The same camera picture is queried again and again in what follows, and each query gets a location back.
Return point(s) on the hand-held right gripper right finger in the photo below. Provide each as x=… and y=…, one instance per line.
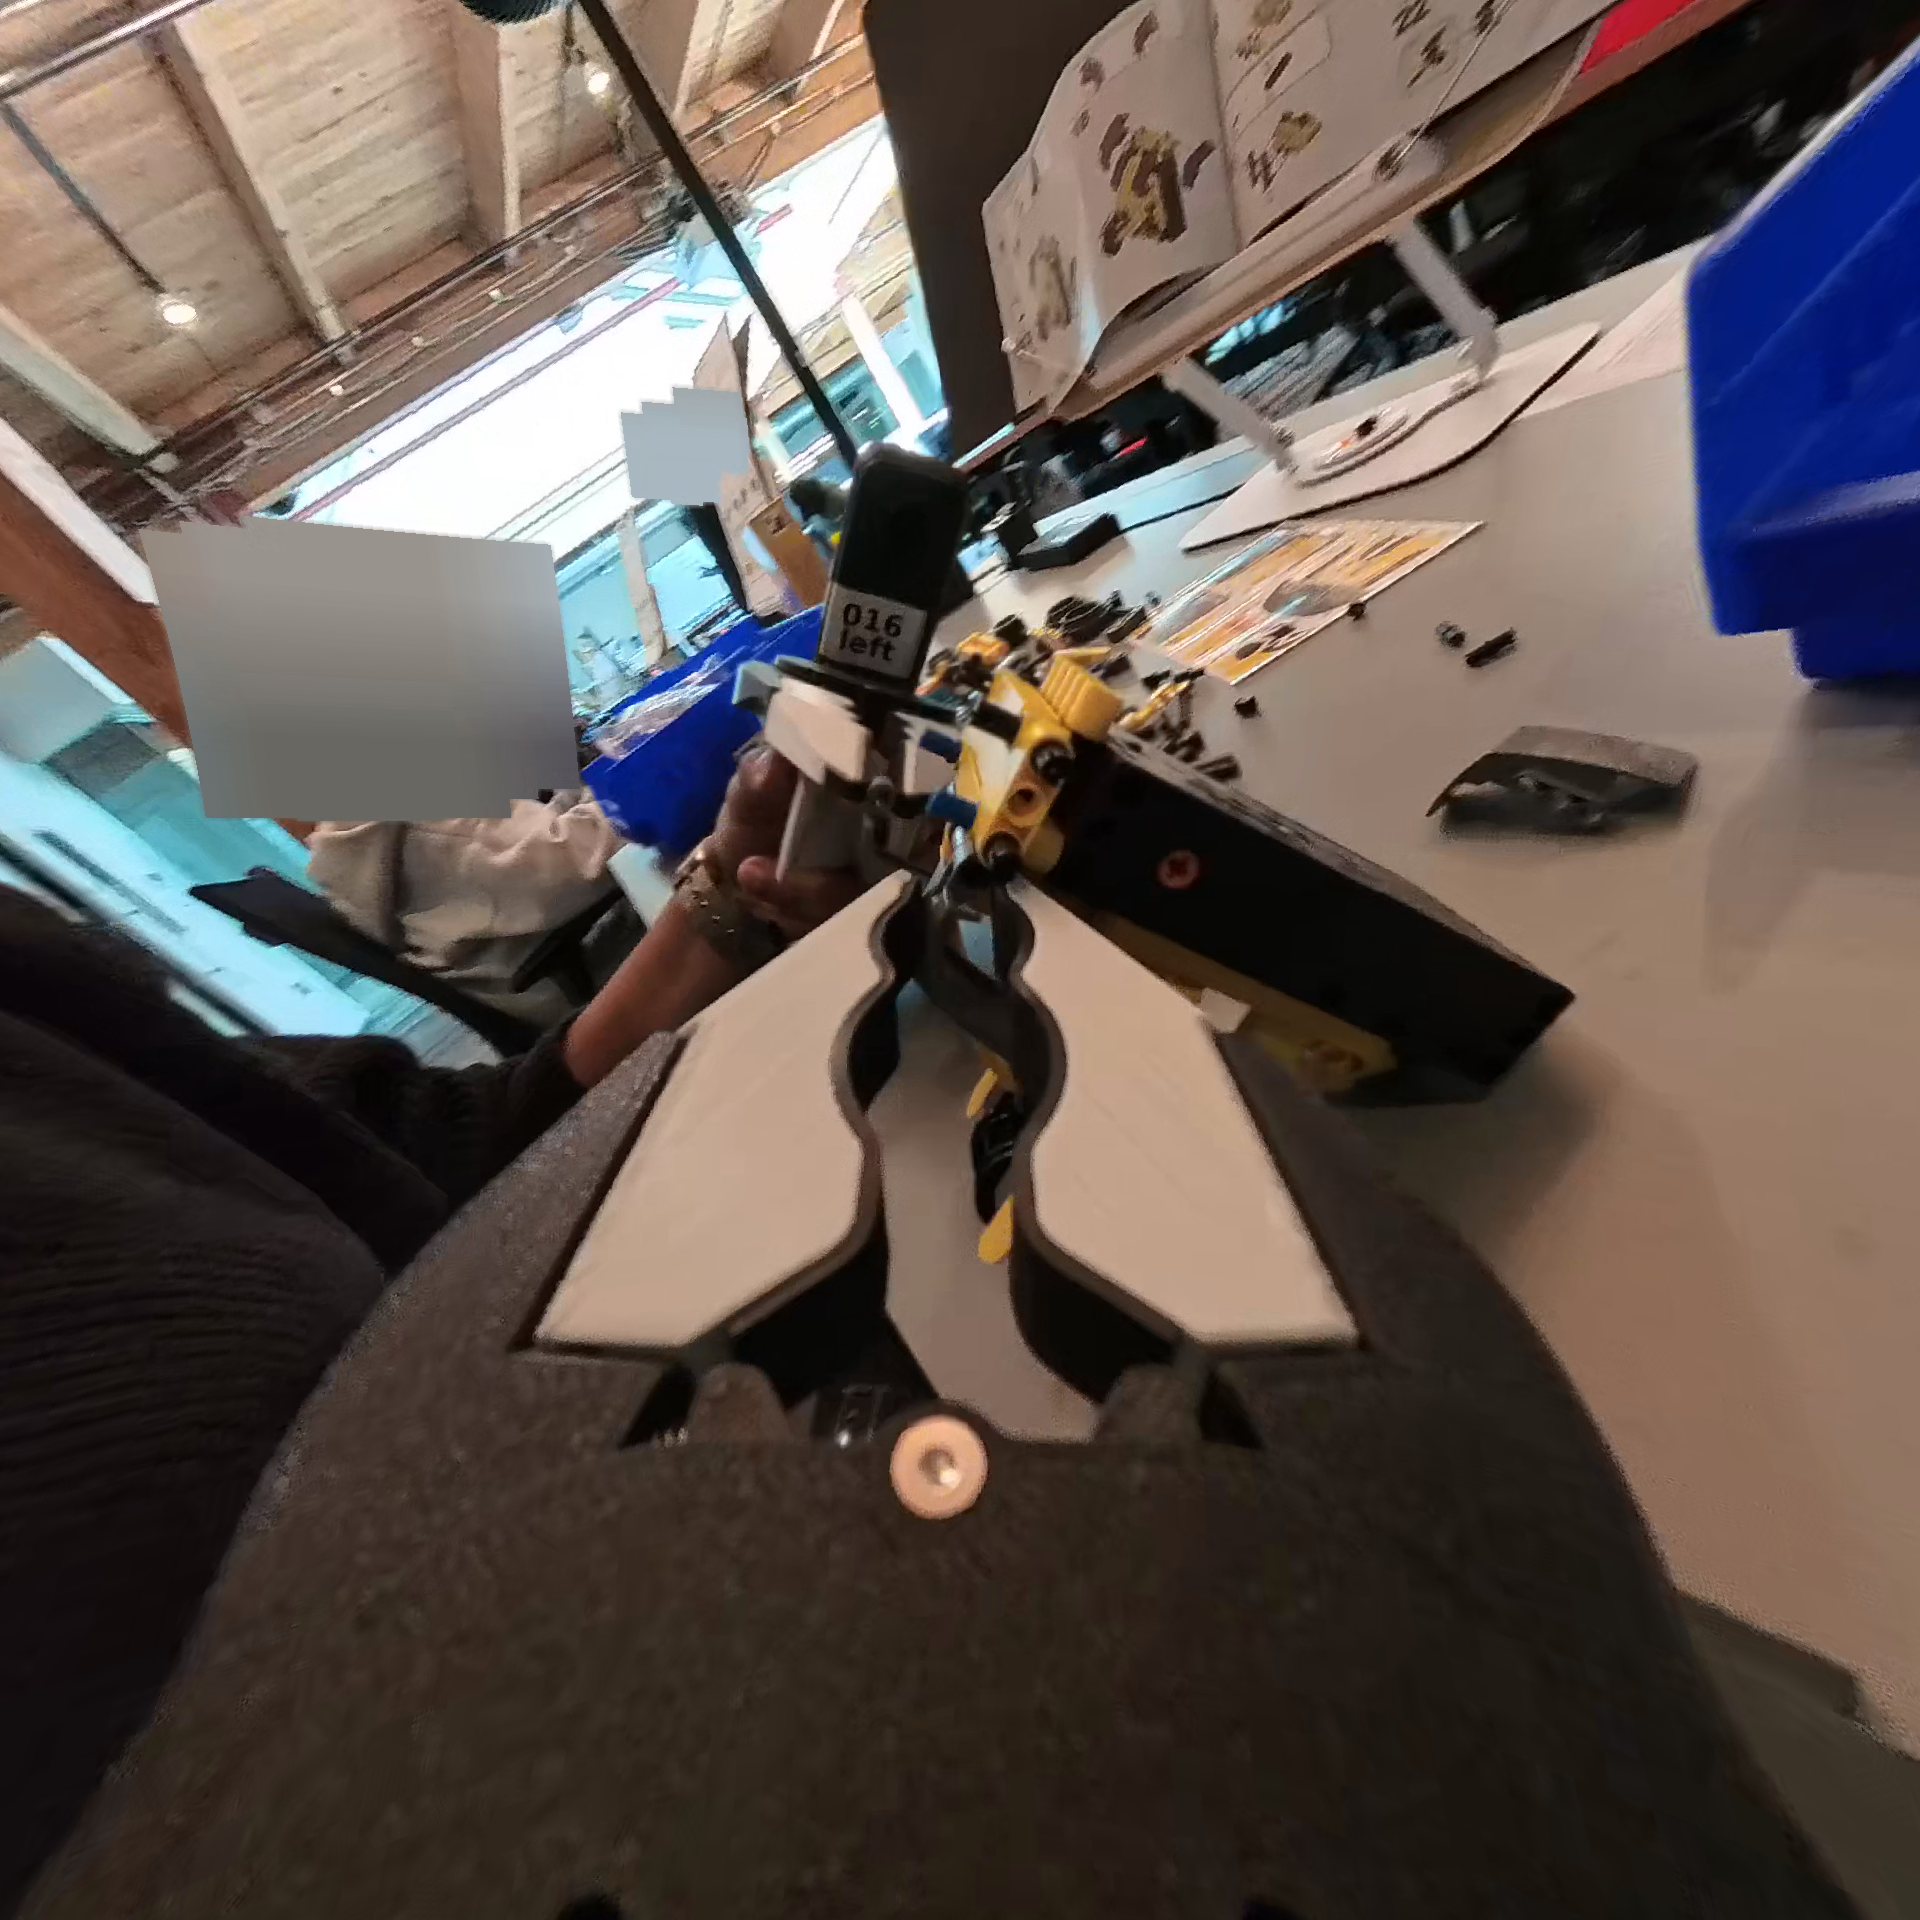
x=1171, y=1201

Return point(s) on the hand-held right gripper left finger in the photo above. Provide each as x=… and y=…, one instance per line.
x=720, y=1185

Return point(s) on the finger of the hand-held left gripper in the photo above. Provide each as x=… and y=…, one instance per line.
x=818, y=735

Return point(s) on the black and yellow brick model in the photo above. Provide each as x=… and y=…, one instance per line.
x=1320, y=914

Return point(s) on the person's left forearm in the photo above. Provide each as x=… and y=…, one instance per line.
x=628, y=1003

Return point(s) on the person's left hand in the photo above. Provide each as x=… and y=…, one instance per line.
x=750, y=819

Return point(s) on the blue bin far left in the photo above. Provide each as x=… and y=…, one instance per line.
x=674, y=763

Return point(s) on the small black box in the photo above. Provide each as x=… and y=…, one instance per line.
x=1068, y=539

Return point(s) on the pile of black brick pieces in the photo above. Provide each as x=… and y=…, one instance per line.
x=1096, y=615

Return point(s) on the dark monitor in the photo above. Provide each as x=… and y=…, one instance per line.
x=961, y=194

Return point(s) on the yellow printed leaflet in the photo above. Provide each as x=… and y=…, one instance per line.
x=1320, y=579

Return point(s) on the open instruction booklet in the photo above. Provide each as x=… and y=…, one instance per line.
x=1140, y=165

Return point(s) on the black office chair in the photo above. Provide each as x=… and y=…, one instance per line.
x=283, y=914

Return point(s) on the white book stand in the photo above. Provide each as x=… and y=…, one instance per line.
x=1440, y=413

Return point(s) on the person's black sweater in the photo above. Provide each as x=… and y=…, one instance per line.
x=164, y=1350

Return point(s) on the black brick pin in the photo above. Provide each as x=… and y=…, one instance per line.
x=1491, y=648

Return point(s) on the white paper sheet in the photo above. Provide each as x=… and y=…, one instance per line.
x=1635, y=329

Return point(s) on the blue plastic bin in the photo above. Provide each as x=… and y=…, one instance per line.
x=1830, y=375

